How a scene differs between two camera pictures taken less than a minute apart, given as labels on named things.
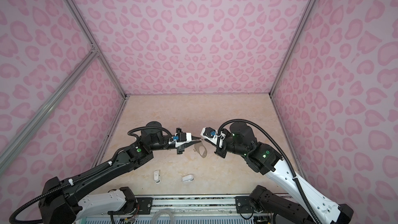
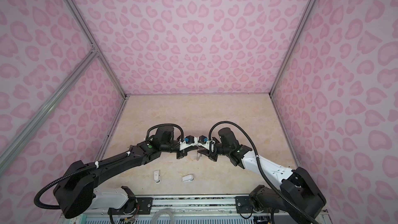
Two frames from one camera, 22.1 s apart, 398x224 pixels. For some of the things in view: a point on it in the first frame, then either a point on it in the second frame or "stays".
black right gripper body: x=222 y=151 -> x=213 y=155
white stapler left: x=156 y=177 stays
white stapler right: x=188 y=178 stays
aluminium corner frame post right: x=298 y=35 stays
